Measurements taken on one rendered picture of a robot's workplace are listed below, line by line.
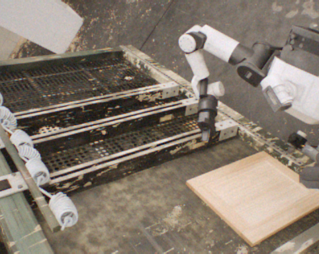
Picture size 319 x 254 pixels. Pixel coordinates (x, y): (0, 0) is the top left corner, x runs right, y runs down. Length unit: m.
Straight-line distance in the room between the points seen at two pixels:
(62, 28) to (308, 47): 4.12
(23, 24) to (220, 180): 3.84
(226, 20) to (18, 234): 2.76
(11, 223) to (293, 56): 1.08
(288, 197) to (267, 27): 1.91
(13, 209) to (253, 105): 2.15
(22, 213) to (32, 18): 3.89
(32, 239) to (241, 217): 0.74
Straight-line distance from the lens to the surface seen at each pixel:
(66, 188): 1.45
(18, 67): 2.49
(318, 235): 1.47
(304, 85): 1.34
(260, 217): 1.47
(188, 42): 1.52
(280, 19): 3.22
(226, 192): 1.53
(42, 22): 5.02
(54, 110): 1.86
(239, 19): 3.42
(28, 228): 1.23
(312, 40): 1.34
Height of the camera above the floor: 2.53
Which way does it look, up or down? 47 degrees down
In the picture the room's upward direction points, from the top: 67 degrees counter-clockwise
